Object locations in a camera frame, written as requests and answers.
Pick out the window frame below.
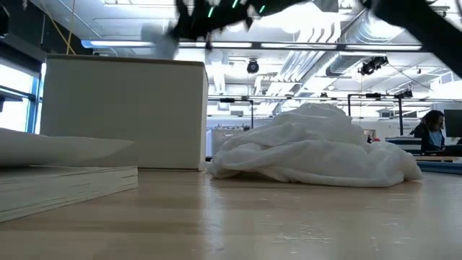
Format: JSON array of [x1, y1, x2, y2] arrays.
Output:
[[0, 39, 45, 134]]

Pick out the blue table edge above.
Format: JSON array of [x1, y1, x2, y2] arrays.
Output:
[[414, 160, 462, 176]]

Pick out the white cardboard box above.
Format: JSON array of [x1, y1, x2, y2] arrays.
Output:
[[40, 53, 210, 171]]

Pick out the seated person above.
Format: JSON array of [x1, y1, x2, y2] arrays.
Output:
[[410, 109, 448, 153]]

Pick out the white garment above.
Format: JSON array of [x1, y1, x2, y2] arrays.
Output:
[[207, 102, 424, 189]]

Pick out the white sheet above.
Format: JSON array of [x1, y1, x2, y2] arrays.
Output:
[[0, 128, 136, 168]]

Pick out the black frame post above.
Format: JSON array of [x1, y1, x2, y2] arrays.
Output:
[[219, 97, 255, 130]]

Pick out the yellow cable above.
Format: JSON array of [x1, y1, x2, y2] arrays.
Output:
[[38, 0, 77, 56]]

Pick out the grey garment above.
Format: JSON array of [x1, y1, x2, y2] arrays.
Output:
[[140, 22, 180, 60]]

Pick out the black metal frame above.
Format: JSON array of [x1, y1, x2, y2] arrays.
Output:
[[346, 92, 414, 137]]

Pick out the ceiling light strip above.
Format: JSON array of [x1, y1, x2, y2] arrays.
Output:
[[80, 39, 423, 51]]

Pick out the black overhead camera rig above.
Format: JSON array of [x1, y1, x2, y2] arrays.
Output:
[[358, 55, 390, 77]]

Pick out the black monitor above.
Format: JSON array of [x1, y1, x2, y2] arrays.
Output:
[[443, 108, 462, 139]]

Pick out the stack of white boards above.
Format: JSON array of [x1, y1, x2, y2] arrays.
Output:
[[0, 165, 139, 223]]

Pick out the white background bin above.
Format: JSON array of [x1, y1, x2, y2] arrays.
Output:
[[210, 128, 250, 157]]

